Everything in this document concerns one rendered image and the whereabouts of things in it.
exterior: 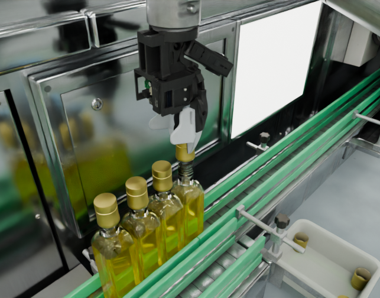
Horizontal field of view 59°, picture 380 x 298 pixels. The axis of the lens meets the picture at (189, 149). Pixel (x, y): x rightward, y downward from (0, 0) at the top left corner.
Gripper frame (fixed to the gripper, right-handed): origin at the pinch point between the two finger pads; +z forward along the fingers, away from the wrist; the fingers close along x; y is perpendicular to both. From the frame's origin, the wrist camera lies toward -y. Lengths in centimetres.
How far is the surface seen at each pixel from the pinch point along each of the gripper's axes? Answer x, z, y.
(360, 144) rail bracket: 2, 32, -77
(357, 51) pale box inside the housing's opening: -21, 11, -107
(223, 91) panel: -14.8, 2.8, -24.1
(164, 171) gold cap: 2.1, 2.8, 6.2
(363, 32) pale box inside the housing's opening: -21, 4, -107
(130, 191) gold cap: 2.2, 3.3, 13.0
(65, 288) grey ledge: -9.1, 31.2, 24.5
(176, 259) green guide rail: 5.1, 22.8, 6.2
